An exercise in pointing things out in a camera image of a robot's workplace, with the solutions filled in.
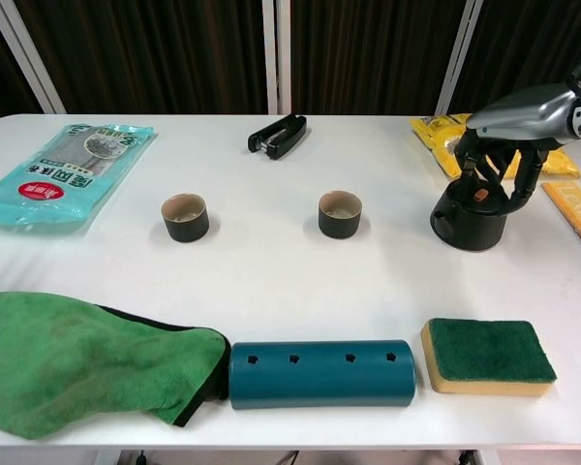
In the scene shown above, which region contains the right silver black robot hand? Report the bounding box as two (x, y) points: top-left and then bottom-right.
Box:
(452, 81), (581, 208)

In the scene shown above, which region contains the black teapot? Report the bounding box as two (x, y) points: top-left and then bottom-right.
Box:
(429, 167), (509, 253)

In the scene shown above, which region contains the dark cup beige inside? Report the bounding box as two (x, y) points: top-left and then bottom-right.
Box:
(160, 192), (211, 243)
(317, 190), (363, 239)

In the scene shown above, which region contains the dark slatted partition screen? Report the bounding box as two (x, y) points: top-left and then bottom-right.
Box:
(276, 0), (483, 116)
(0, 0), (278, 116)
(435, 0), (581, 117)
(0, 0), (67, 130)

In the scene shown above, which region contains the yellow snack bag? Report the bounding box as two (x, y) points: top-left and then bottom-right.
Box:
(410, 111), (581, 179)

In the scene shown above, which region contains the green yellow scrub sponge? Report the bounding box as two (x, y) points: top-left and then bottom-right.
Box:
(419, 317), (559, 398)

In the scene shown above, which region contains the black stapler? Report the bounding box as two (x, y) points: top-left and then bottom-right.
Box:
(246, 113), (308, 161)

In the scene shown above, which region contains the teal cylinder with holes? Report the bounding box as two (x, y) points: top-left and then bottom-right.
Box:
(228, 339), (417, 412)

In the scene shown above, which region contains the teal cleaning cloth package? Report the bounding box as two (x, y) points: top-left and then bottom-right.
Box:
(0, 121), (157, 236)

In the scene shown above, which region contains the green microfibre cloth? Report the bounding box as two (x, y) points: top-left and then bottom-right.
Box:
(0, 290), (232, 441)

